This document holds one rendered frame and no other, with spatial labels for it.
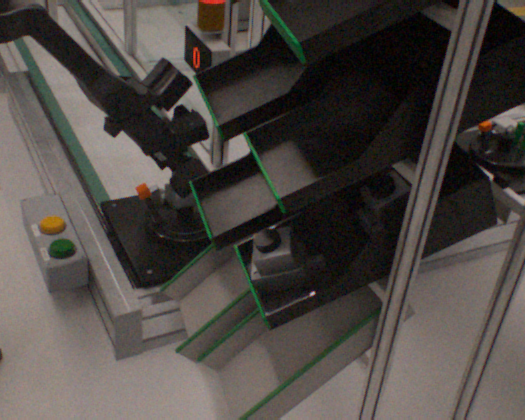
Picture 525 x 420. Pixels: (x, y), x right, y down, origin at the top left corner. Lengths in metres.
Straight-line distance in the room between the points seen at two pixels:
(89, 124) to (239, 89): 0.88
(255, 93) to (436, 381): 0.62
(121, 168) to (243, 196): 0.64
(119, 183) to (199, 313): 0.51
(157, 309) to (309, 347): 0.33
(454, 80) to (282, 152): 0.22
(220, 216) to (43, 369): 0.43
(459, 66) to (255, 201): 0.39
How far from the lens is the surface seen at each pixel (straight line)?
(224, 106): 0.88
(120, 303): 1.18
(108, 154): 1.62
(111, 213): 1.35
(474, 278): 1.50
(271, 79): 0.89
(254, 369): 0.99
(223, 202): 0.98
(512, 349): 1.38
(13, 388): 1.22
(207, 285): 1.11
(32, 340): 1.28
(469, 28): 0.65
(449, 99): 0.68
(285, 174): 0.76
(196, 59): 1.38
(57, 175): 1.48
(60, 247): 1.28
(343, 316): 0.94
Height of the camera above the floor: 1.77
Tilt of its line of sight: 35 degrees down
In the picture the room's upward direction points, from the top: 6 degrees clockwise
